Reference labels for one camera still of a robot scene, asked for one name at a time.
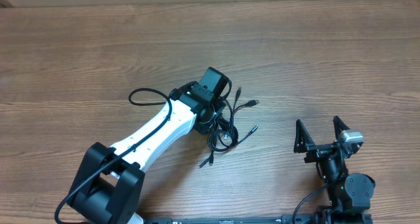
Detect black USB cable bundle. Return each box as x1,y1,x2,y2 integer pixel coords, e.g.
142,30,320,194
198,86,260,169

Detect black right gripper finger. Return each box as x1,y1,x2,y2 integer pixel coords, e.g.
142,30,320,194
333,116,349,142
293,119,315,153

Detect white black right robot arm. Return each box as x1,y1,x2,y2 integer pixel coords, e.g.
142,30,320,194
291,116,376,224

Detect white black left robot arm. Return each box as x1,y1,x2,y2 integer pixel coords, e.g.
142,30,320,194
61,68,232,224

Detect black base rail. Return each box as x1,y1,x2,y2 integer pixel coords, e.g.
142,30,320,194
144,213,373,224

